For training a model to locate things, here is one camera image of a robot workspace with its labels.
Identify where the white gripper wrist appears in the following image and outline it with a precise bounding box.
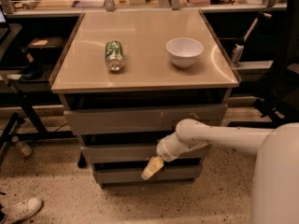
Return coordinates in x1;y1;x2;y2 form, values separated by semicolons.
141;132;209;180

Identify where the grey drawer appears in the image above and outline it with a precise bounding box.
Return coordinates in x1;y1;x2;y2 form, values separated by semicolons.
80;139;213;164
64;104;227;135
93;165;202;185

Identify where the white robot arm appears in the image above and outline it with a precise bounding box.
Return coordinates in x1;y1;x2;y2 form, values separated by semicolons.
141;119;299;224

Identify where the grey bottom drawer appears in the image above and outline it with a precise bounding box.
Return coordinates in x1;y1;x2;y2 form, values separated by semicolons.
93;165;202;185

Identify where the grey top drawer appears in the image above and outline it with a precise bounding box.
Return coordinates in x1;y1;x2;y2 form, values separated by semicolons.
64;104;227;135

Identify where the grey drawer cabinet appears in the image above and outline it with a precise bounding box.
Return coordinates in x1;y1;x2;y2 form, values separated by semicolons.
49;8;241;189

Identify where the white bowl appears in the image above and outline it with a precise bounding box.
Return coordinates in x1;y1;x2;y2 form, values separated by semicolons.
165;37;204;68

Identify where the green soda can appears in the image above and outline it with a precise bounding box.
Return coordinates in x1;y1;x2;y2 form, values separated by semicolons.
105;40;124;72

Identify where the plastic water bottle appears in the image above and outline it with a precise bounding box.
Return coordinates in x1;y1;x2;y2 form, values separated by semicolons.
12;136;33;158

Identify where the white handheld tool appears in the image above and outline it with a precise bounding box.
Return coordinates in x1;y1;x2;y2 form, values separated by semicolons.
231;11;272;67

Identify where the black office chair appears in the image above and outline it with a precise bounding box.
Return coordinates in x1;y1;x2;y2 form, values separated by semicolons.
253;0;299;127

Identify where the white sneaker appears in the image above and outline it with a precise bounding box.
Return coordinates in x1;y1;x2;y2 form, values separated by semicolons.
0;197;43;224

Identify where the black box with label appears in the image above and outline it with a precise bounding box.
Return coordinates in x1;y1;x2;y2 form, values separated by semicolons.
26;36;65;57

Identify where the black side desk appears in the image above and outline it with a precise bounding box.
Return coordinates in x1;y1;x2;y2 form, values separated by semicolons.
0;22;76;166

